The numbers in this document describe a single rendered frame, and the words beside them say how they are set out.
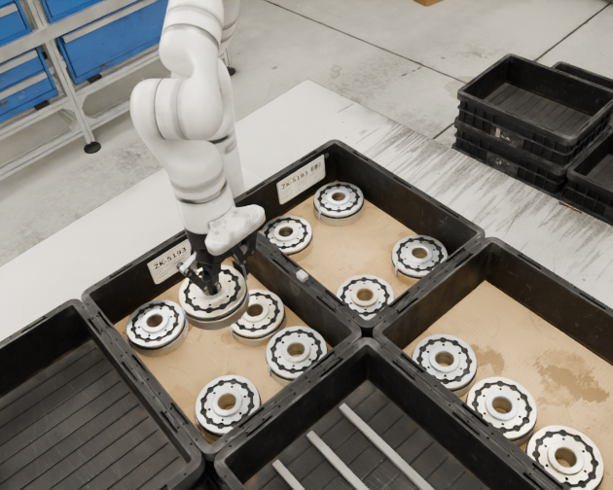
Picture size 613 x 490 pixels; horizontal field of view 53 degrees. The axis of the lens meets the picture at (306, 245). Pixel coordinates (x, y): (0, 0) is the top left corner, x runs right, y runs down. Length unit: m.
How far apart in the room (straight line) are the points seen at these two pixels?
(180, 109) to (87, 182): 2.22
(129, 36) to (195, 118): 2.32
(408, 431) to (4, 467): 0.63
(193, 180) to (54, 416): 0.52
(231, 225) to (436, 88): 2.44
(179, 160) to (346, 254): 0.53
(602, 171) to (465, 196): 0.75
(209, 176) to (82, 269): 0.78
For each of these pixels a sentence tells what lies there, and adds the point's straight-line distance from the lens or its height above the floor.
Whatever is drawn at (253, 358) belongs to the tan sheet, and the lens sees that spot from 1.08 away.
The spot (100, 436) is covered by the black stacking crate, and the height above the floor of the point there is 0.83.
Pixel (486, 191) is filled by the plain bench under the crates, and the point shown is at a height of 0.70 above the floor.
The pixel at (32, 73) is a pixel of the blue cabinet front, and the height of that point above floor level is 0.45.
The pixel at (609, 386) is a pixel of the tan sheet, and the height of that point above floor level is 0.83.
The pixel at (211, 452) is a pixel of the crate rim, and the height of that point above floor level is 0.93.
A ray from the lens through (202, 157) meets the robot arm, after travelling 0.77.
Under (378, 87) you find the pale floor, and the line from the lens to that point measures 3.18.
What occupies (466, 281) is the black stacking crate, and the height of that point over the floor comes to 0.87.
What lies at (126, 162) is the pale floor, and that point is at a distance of 2.95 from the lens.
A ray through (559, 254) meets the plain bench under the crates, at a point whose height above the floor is 0.70.
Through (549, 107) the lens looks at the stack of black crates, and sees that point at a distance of 2.22.
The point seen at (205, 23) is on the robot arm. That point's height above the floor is 1.38.
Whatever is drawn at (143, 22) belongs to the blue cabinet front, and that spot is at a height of 0.44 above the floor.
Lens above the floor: 1.73
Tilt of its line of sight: 47 degrees down
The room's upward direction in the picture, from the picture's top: 7 degrees counter-clockwise
